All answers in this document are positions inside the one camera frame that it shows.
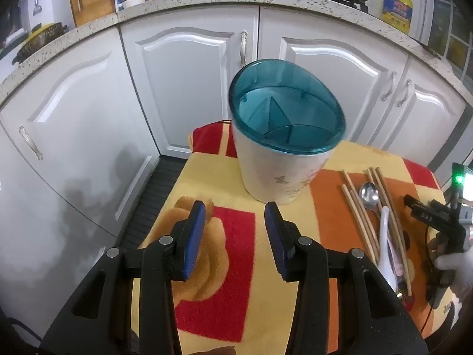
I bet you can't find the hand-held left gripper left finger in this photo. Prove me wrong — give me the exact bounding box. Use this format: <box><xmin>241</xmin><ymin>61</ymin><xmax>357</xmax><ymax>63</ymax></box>
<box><xmin>39</xmin><ymin>200</ymin><xmax>208</xmax><ymax>355</ymax></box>

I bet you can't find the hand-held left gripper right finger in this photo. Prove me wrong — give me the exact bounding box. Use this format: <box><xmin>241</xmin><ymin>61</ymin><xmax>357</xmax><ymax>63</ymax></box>
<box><xmin>264</xmin><ymin>201</ymin><xmax>431</xmax><ymax>355</ymax></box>

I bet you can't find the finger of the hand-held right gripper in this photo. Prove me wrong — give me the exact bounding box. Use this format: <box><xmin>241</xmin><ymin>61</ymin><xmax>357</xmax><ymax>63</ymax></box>
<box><xmin>404</xmin><ymin>193</ymin><xmax>449</xmax><ymax>226</ymax></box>

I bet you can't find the wooden chopstick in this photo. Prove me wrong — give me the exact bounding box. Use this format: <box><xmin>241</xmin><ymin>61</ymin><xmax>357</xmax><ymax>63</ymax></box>
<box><xmin>341</xmin><ymin>170</ymin><xmax>381</xmax><ymax>263</ymax></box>
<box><xmin>367</xmin><ymin>169</ymin><xmax>412</xmax><ymax>298</ymax></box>
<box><xmin>340</xmin><ymin>185</ymin><xmax>378</xmax><ymax>267</ymax></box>
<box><xmin>375</xmin><ymin>167</ymin><xmax>414</xmax><ymax>296</ymax></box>

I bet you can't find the metal spoon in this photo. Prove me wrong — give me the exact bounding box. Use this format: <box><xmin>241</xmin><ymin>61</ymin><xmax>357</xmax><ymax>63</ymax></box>
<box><xmin>359</xmin><ymin>182</ymin><xmax>387</xmax><ymax>222</ymax></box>

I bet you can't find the white ceramic spoon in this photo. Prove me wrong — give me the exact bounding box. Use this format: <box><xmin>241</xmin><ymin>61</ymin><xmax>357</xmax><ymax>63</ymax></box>
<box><xmin>375</xmin><ymin>206</ymin><xmax>400</xmax><ymax>296</ymax></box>

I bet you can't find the white floral utensil holder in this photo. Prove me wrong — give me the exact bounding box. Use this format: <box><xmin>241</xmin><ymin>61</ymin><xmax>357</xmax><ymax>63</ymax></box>
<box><xmin>227</xmin><ymin>58</ymin><xmax>347</xmax><ymax>206</ymax></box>

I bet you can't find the person's right hand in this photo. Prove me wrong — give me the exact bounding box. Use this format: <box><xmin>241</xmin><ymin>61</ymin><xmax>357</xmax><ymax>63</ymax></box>
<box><xmin>435</xmin><ymin>249</ymin><xmax>473</xmax><ymax>306</ymax></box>

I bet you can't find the black ribbed toe kick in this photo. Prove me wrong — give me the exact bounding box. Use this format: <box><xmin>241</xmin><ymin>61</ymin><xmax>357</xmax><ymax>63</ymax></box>
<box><xmin>118</xmin><ymin>153</ymin><xmax>193</xmax><ymax>252</ymax></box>

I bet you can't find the printed blanket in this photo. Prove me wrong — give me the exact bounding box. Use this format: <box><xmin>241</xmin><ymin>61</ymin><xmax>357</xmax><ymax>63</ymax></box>
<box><xmin>131</xmin><ymin>120</ymin><xmax>449</xmax><ymax>355</ymax></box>

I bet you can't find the window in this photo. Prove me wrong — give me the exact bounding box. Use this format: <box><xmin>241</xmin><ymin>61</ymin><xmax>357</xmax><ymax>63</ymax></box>
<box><xmin>429</xmin><ymin>0</ymin><xmax>473</xmax><ymax>75</ymax></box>

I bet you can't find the yellow oil bottle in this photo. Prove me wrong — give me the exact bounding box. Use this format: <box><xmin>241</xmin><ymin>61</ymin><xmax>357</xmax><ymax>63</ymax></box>
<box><xmin>380</xmin><ymin>0</ymin><xmax>413</xmax><ymax>34</ymax></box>

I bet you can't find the speckled stone countertop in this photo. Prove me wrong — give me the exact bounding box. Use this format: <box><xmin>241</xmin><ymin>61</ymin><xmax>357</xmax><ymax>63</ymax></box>
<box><xmin>0</xmin><ymin>0</ymin><xmax>473</xmax><ymax>100</ymax></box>

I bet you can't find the yellow-lidded casserole pot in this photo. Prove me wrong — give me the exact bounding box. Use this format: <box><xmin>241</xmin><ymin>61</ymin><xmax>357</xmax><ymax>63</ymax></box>
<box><xmin>11</xmin><ymin>22</ymin><xmax>69</xmax><ymax>65</ymax></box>

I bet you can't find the wooden cutting board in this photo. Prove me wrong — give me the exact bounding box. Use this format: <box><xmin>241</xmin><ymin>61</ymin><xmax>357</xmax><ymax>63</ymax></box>
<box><xmin>67</xmin><ymin>0</ymin><xmax>132</xmax><ymax>28</ymax></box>

